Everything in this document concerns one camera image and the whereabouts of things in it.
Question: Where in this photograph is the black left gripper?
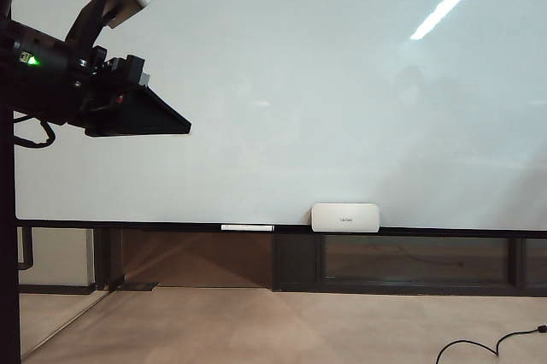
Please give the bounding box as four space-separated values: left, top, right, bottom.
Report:
55 41 192 139

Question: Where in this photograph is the white marker with black cap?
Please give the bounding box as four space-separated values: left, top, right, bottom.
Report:
221 223 275 232

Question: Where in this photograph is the white rectangular whiteboard eraser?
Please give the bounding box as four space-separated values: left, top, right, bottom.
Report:
310 203 380 235

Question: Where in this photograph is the black floor plate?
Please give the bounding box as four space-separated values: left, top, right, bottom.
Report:
109 281 161 293

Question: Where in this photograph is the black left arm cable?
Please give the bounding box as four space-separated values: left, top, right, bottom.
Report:
12 111 57 150

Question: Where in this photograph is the black door frame post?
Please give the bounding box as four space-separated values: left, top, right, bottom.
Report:
93 226 125 292

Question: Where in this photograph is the whiteboard with black frame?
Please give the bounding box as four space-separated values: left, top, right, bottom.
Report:
10 0 547 240

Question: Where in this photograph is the black tubular door handle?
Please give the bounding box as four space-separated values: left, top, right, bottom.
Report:
16 226 34 271

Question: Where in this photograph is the dark framed glass wall panel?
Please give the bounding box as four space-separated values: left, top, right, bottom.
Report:
272 233 547 296

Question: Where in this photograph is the black power cable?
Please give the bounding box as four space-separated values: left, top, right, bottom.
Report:
435 326 547 364

